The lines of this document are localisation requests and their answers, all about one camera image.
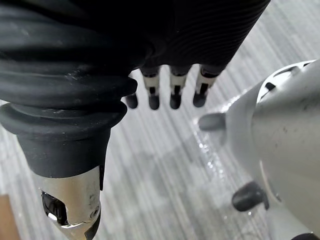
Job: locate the dark robot foot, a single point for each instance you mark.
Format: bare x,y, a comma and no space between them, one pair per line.
246,197

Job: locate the brown cardboard box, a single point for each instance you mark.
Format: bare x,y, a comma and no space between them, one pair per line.
7,220

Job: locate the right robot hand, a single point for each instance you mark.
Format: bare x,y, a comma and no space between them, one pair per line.
75,62

